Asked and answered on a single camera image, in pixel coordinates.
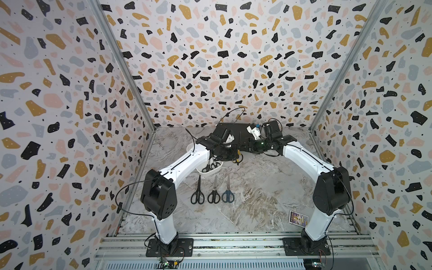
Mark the black ribbed hard case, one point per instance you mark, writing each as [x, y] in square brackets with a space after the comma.
[238, 130]

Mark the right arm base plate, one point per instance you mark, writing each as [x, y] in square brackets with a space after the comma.
[302, 246]

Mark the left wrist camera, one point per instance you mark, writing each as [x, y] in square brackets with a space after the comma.
[229, 139]

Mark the white plastic storage box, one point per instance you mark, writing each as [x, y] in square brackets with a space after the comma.
[200, 159]

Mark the black handled steel scissors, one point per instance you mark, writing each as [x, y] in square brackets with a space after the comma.
[214, 197]

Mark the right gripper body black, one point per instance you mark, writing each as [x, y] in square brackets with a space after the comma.
[258, 146]

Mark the blue handled scissors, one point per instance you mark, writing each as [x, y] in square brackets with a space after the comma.
[228, 196]

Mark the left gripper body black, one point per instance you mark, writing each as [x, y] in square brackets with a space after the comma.
[228, 153]

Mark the all black scissors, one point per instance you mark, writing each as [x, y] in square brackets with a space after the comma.
[198, 196]

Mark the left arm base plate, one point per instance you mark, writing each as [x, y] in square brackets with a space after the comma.
[179, 247]

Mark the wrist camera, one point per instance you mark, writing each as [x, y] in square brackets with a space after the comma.
[268, 130]
[229, 139]

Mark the large black handled scissors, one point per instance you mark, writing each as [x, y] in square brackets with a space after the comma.
[210, 166]

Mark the yellow black scissors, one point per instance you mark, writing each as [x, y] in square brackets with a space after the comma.
[239, 157]

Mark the aluminium rail frame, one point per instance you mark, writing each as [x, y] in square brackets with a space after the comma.
[239, 251]

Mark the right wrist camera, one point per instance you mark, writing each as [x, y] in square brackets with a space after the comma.
[268, 130]

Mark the purple card box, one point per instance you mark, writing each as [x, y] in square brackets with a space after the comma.
[298, 219]

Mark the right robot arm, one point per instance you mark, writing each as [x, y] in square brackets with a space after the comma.
[332, 191]

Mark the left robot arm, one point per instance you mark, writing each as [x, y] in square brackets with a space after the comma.
[159, 195]

